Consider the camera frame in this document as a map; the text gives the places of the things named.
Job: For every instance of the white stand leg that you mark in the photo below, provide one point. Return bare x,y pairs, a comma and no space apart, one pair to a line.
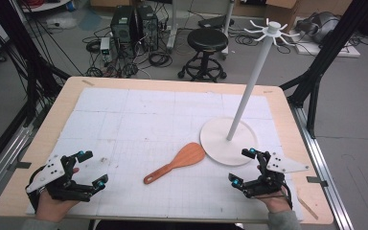
172,25
227,19

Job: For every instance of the white hook rack stand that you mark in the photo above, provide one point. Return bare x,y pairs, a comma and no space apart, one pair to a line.
223,150

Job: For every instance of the thin wooden stick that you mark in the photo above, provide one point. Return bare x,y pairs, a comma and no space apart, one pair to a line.
308,208

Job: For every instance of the small silver power box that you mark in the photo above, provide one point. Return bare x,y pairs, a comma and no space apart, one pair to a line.
105,46

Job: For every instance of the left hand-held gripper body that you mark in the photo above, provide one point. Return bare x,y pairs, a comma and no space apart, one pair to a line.
52,174

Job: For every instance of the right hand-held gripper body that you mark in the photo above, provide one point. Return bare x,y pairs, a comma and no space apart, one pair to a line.
273,182

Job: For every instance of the black tape strip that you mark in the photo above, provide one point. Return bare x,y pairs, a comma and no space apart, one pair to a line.
317,181
20,165

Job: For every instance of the grey bag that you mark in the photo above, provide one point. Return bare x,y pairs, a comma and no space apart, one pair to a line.
321,25

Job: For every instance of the wooden spatula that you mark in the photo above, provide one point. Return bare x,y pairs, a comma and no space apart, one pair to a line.
188,155

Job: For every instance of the white flat board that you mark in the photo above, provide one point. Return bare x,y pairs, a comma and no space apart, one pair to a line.
348,51

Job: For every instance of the black computer tower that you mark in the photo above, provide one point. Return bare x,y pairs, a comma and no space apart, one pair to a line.
147,27
123,28

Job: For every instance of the person's left hand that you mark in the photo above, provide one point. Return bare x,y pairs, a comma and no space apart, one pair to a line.
52,209

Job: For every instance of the person's right hand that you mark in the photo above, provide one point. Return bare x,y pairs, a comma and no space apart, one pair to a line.
279,204

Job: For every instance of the white grid mat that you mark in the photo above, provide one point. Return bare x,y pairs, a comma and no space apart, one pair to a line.
147,127

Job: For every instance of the black round stool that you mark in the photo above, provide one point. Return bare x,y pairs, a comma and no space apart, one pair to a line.
207,39

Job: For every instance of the brown cardboard box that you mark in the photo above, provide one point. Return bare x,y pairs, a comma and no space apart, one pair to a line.
281,11

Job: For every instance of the aluminium rail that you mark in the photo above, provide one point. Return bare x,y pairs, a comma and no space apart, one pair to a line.
3,159
324,179

